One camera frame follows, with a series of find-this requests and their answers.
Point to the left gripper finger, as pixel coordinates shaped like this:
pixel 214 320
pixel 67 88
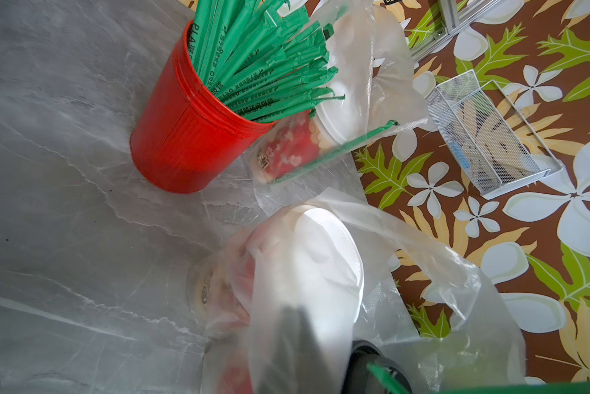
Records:
pixel 297 365

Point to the green wrapped straws bundle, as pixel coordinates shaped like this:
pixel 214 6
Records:
pixel 263 60

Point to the red plastic straw cup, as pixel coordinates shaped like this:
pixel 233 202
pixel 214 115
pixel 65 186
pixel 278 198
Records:
pixel 186 137

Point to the red cup white lid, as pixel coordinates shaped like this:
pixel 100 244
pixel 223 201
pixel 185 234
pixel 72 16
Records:
pixel 305 137
pixel 303 256

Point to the red cup white lid front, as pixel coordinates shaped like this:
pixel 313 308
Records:
pixel 305 137

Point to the red cup black lid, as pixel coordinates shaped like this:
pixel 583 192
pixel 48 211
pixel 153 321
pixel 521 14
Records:
pixel 360 379

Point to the white mesh basket right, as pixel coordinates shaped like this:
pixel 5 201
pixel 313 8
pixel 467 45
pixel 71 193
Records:
pixel 489 136

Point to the clear plastic bag back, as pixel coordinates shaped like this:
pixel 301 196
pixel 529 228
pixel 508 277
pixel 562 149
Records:
pixel 484 347

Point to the clear plastic carrier bag front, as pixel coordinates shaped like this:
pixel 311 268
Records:
pixel 376 71

